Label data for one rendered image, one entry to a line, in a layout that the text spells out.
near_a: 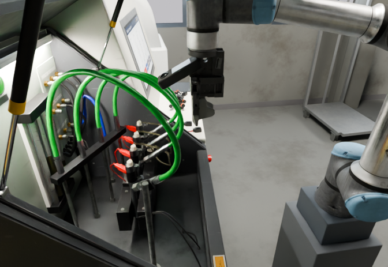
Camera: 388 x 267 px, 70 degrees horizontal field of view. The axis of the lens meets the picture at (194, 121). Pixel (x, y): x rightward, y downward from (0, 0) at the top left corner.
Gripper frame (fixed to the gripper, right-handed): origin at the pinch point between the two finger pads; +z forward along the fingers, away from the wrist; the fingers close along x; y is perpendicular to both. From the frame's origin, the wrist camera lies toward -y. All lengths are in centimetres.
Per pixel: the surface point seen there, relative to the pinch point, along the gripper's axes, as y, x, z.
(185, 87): 0, 93, 27
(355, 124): 189, 189, 112
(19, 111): -24.6, -33.3, -20.4
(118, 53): -25.2, 34.2, -10.1
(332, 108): 184, 229, 112
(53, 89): -33.4, -3.9, -12.0
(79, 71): -25.3, -7.5, -17.4
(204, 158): 5.7, 24.1, 30.2
